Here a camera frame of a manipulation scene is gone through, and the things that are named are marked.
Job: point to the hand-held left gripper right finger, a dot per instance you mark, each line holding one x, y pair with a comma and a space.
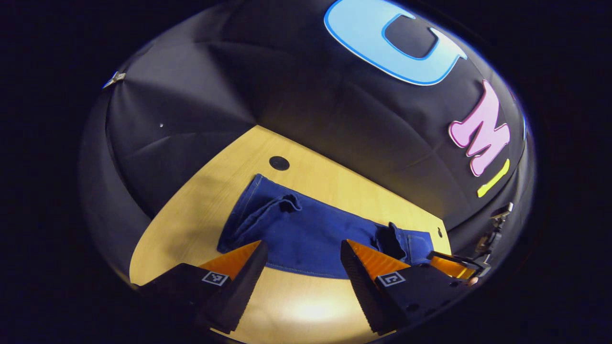
361, 286

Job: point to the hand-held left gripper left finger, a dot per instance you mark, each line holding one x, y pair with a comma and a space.
244, 286

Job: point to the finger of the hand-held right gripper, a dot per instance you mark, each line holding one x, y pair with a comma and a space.
454, 266

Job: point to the blue jeans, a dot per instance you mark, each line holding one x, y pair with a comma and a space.
306, 229

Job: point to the silver cloth clip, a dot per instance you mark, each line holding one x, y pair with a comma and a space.
114, 79

